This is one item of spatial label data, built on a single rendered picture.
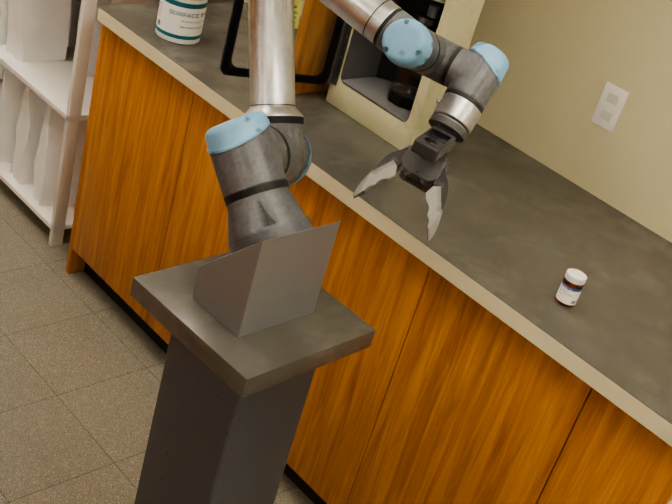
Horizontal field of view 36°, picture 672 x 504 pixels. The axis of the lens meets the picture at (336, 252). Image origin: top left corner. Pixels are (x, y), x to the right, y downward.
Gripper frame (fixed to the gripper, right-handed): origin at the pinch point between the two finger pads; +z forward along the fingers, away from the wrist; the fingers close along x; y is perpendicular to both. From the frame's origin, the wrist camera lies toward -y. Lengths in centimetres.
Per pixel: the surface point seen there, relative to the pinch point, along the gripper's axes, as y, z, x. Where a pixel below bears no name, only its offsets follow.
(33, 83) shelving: 144, -5, 153
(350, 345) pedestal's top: 14.4, 21.2, -3.6
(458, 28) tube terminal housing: 64, -60, 21
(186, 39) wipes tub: 93, -32, 92
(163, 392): 22, 47, 23
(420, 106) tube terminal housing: 74, -42, 21
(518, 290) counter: 46, -9, -23
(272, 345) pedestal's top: 4.3, 28.7, 6.6
